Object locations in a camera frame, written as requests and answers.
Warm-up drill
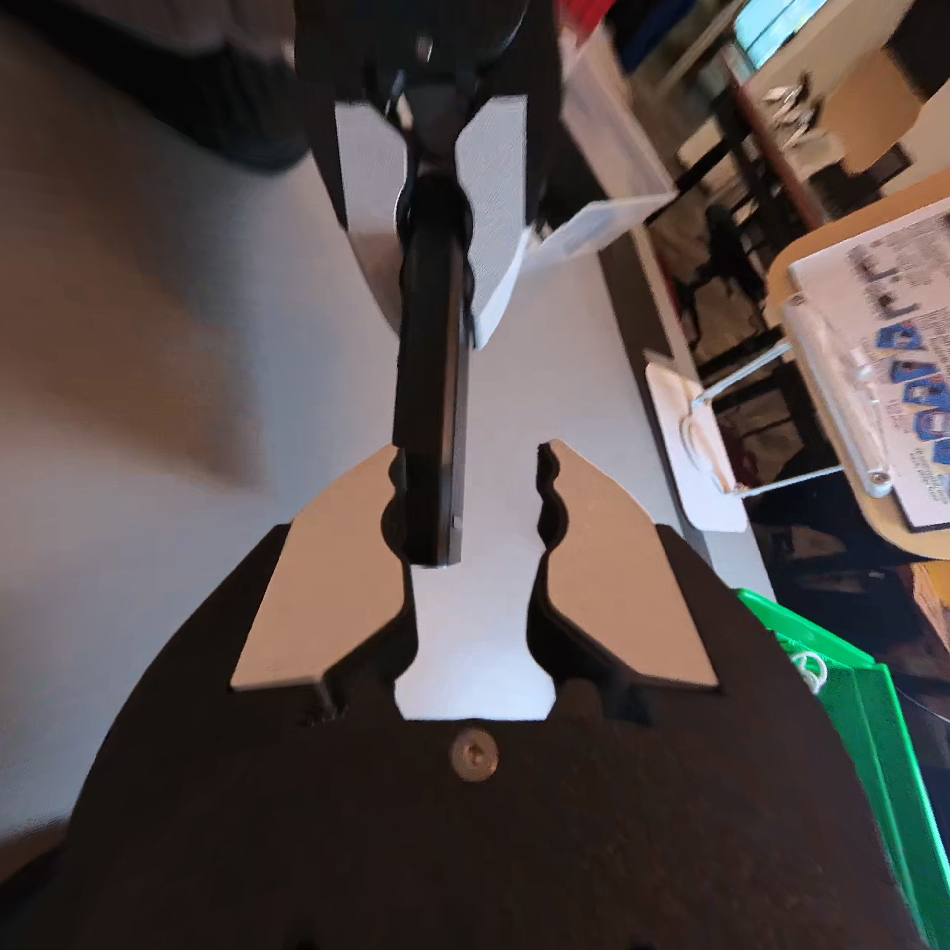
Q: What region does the white document stand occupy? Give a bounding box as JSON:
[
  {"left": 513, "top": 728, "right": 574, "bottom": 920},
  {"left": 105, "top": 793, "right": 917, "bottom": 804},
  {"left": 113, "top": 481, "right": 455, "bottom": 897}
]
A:
[{"left": 644, "top": 169, "right": 950, "bottom": 561}]

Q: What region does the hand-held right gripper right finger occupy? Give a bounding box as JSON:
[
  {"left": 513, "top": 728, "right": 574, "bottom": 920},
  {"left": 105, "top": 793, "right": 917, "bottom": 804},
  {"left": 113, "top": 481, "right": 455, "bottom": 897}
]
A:
[{"left": 528, "top": 438, "right": 721, "bottom": 690}]

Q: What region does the printed instruction sheet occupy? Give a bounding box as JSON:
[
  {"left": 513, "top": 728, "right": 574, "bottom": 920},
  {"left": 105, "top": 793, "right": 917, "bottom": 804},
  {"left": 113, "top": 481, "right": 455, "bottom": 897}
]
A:
[{"left": 787, "top": 196, "right": 950, "bottom": 529}]

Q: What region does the green plastic bin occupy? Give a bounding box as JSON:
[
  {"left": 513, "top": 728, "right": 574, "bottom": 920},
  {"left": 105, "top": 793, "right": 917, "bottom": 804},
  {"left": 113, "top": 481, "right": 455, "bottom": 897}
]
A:
[{"left": 737, "top": 588, "right": 950, "bottom": 950}]

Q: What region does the black USB hub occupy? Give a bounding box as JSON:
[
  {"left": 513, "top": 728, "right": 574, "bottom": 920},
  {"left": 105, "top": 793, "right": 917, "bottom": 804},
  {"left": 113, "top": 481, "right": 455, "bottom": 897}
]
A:
[{"left": 392, "top": 167, "right": 474, "bottom": 571}]

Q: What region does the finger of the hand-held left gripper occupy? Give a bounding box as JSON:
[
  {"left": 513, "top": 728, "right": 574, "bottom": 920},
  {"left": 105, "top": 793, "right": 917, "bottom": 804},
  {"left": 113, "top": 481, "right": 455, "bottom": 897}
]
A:
[
  {"left": 336, "top": 100, "right": 413, "bottom": 336},
  {"left": 453, "top": 95, "right": 537, "bottom": 351}
]

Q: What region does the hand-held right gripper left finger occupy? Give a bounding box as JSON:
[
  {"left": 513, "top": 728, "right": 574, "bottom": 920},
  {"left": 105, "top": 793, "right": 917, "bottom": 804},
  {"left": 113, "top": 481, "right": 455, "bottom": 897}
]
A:
[{"left": 230, "top": 444, "right": 417, "bottom": 693}]

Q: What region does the beige chair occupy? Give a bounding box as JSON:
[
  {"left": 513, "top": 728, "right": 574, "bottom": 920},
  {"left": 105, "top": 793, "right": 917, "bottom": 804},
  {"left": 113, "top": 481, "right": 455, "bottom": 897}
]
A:
[{"left": 820, "top": 52, "right": 929, "bottom": 175}]

